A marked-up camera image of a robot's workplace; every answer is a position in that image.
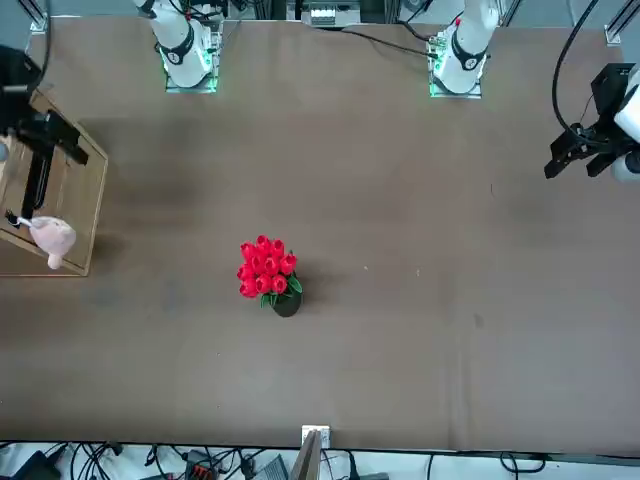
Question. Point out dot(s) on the aluminium frame post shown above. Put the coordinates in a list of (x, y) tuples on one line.
[(307, 460)]

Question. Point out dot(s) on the red tulip bouquet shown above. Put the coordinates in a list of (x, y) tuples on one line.
[(265, 265)]

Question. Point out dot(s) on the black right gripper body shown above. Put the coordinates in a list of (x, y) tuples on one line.
[(12, 90)]

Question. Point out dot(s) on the pink plush doll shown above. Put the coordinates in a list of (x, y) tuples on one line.
[(52, 237)]

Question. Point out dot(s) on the black orange electronic device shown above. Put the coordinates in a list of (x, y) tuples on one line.
[(200, 470)]

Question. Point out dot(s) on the wooden drawer box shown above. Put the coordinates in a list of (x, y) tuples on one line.
[(85, 210)]

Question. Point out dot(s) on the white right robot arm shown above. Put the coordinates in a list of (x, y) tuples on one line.
[(180, 55)]

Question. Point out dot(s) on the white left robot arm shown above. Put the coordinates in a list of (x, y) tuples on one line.
[(467, 50)]

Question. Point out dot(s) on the black power adapter box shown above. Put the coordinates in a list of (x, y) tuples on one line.
[(35, 467)]

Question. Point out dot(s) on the black vase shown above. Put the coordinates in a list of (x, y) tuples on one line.
[(287, 307)]

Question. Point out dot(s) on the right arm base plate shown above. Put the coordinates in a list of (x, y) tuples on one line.
[(192, 90)]

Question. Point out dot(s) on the white power strip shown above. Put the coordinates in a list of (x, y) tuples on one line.
[(320, 15)]

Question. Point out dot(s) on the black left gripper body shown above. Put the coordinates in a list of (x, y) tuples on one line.
[(607, 90)]

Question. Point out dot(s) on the aluminium corner profile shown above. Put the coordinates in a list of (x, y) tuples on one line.
[(614, 32), (39, 26)]

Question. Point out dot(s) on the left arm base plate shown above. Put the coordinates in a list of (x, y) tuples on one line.
[(455, 95)]

